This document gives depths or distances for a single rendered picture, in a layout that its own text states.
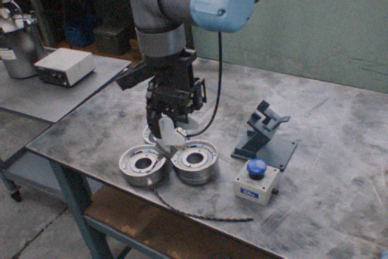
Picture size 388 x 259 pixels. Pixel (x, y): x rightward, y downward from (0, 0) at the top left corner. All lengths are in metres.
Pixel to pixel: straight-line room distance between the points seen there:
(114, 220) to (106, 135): 0.26
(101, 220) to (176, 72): 0.66
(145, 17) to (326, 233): 0.50
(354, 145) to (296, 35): 1.58
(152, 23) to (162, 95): 0.13
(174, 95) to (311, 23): 1.84
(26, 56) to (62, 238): 0.83
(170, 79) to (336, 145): 0.46
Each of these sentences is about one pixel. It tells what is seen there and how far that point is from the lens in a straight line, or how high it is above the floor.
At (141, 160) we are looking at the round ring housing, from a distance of 0.90.
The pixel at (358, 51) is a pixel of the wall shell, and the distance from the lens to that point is 2.41.
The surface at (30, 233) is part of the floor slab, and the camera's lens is 2.04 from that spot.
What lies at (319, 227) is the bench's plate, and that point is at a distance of 0.78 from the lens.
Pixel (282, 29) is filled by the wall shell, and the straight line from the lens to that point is 2.49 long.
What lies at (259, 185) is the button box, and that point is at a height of 0.85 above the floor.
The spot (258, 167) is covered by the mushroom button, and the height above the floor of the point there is 0.87.
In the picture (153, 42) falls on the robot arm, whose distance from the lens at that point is 0.60.
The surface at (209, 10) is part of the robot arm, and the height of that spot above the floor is 1.23.
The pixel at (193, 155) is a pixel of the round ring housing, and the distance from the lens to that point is 0.89.
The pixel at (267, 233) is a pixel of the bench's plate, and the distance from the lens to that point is 0.76.
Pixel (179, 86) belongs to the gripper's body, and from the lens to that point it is 0.64.
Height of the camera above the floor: 1.40
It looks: 37 degrees down
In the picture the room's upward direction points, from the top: 8 degrees counter-clockwise
